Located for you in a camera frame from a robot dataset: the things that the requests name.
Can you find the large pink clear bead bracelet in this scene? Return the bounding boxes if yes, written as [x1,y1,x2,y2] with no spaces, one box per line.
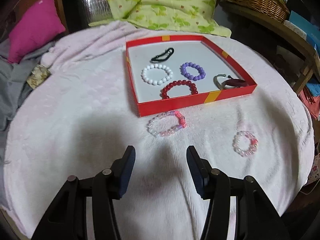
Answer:
[147,110,187,138]

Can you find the small pink clear bead bracelet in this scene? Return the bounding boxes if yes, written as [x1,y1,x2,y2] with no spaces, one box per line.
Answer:
[232,130,259,158]

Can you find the red bead bracelet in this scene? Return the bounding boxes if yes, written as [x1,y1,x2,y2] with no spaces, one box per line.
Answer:
[161,80,199,100]

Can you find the silver metal bangle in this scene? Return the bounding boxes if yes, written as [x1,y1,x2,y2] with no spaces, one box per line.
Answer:
[213,74,233,90]

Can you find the purple bead bracelet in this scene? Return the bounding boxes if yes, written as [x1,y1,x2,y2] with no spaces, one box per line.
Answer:
[180,62,207,81]

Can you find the maroon hair tie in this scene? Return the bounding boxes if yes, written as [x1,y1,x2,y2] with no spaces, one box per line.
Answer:
[221,77,250,90]

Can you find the white bead bracelet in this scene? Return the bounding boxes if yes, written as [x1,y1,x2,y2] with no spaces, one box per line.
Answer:
[141,63,174,87]

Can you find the black hair tie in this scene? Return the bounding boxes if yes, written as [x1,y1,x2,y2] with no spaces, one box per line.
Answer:
[150,47,175,64]

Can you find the pale pink bed blanket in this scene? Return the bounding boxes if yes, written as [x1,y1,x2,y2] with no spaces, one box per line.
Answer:
[4,21,314,239]

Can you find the red cardboard box lid tray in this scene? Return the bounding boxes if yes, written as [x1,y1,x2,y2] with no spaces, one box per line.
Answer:
[126,35,257,116]

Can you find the small patterned fabric pouch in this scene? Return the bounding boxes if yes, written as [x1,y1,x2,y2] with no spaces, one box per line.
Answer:
[27,64,51,89]

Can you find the grey bed sheet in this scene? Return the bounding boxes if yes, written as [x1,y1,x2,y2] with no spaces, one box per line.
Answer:
[0,38,56,165]

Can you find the wooden shelf rack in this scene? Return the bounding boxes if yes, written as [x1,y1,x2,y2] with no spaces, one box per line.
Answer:
[221,0,320,95]

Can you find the green floral quilt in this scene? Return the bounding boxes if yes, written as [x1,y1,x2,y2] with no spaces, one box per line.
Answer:
[89,0,232,37]

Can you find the magenta pillow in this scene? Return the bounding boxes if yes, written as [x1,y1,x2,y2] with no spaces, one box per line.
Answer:
[8,0,66,63]

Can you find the silver foil insulation panel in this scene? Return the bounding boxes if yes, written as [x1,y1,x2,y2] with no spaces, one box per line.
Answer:
[79,0,112,26]

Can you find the blue cardboard box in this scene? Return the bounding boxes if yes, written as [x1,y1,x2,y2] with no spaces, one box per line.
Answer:
[289,11,319,54]

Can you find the wicker basket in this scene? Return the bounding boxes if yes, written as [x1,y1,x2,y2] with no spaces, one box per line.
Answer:
[226,0,289,22]

